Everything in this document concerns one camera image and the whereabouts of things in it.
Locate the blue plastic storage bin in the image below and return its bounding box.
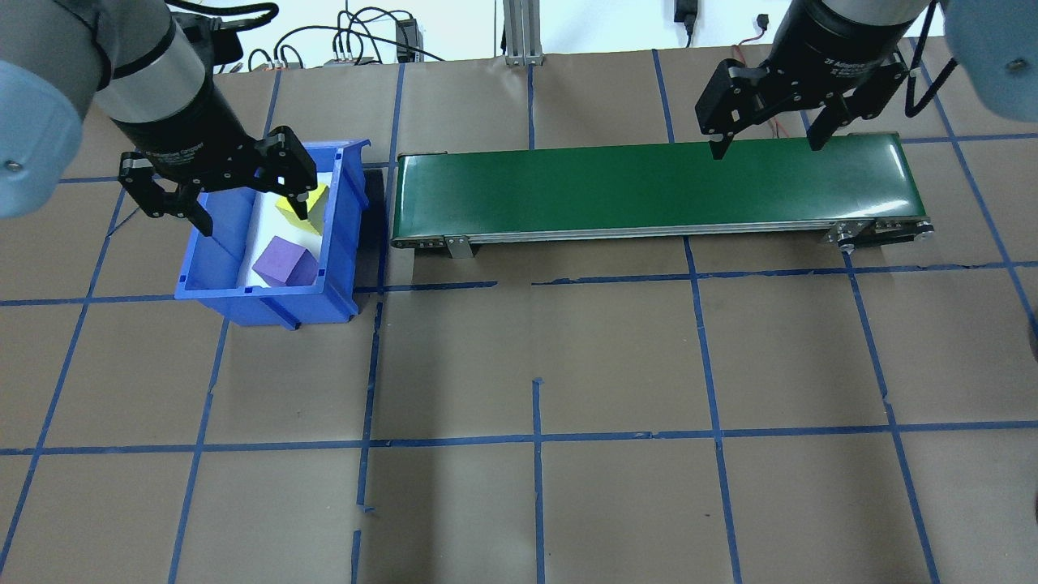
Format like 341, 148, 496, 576
174, 138, 372, 331

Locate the yellow foam cube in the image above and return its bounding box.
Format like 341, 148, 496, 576
274, 182, 331, 237

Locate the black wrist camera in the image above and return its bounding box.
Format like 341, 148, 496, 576
169, 8, 244, 75

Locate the aluminium profile post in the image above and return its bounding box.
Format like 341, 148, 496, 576
503, 0, 546, 67

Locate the white foam pad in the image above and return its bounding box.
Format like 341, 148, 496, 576
242, 169, 337, 290

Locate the green conveyor belt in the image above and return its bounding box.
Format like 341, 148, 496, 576
389, 131, 935, 260

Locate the red cable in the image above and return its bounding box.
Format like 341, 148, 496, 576
732, 15, 770, 70

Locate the purple foam cube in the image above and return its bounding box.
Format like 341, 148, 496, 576
251, 235, 319, 288

